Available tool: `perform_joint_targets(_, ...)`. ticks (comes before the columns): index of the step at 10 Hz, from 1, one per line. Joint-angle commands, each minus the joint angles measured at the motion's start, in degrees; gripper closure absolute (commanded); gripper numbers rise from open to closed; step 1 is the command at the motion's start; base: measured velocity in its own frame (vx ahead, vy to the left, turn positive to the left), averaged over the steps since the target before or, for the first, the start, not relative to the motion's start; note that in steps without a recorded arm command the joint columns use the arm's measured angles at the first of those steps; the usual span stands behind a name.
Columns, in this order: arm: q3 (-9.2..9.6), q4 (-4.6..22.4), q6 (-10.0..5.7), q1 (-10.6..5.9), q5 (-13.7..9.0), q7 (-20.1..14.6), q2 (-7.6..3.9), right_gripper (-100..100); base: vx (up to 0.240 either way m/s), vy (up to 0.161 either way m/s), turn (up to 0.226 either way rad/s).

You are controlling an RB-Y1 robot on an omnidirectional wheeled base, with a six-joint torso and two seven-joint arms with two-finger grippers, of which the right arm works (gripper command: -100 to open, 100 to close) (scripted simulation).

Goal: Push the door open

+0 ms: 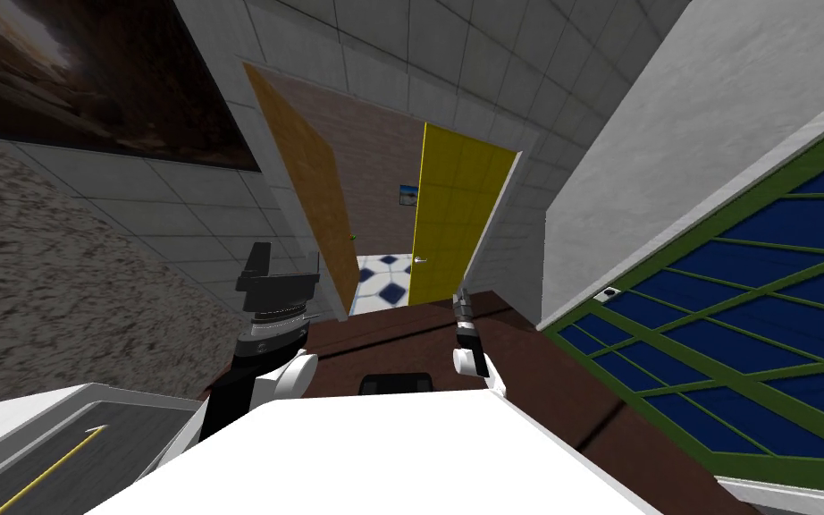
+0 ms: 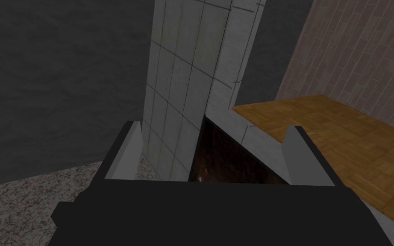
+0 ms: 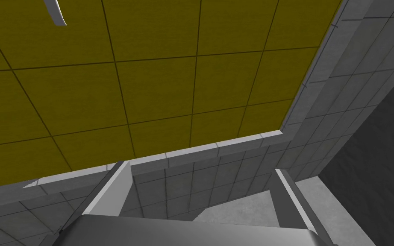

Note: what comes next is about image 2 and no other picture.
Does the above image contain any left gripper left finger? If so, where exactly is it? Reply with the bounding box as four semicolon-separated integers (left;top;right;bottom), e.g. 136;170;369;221
95;120;143;181

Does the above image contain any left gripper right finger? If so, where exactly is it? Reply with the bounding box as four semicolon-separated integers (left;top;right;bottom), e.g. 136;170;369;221
281;125;344;187

